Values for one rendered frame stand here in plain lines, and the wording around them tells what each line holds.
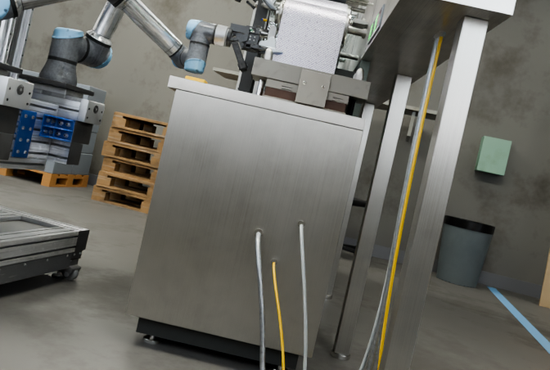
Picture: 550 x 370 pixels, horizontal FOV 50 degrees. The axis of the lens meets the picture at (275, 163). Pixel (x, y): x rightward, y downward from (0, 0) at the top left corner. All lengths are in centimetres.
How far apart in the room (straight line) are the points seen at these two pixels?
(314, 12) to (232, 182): 73
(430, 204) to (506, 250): 457
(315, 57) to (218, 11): 426
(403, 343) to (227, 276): 70
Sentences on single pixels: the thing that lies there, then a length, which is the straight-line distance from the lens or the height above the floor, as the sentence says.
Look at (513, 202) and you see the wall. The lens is 599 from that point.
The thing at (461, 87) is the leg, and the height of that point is 97.
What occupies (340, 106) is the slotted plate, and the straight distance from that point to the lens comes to 201.
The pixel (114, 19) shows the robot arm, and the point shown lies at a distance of 266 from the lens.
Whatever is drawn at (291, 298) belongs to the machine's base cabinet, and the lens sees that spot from 197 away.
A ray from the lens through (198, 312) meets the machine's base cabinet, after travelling 201.
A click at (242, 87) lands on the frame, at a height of 98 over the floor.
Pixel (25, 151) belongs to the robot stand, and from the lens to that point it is 239.
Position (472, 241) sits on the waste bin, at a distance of 539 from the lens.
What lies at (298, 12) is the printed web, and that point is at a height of 126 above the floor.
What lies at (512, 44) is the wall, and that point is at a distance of 614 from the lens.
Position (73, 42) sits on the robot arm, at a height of 99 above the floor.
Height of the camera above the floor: 70
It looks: level
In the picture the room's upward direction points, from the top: 13 degrees clockwise
